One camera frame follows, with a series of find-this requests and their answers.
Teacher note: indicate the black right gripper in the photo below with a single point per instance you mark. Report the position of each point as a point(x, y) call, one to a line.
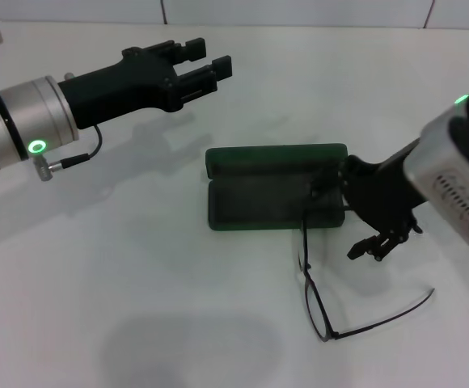
point(380, 194)

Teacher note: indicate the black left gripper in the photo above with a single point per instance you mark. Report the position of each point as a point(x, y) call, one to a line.
point(113, 89)

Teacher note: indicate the black glasses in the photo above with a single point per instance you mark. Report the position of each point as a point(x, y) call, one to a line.
point(317, 301)

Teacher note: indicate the green glasses case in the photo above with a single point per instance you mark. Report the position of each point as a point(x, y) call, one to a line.
point(254, 202)

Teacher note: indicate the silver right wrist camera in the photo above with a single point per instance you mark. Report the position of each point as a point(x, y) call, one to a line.
point(449, 178)

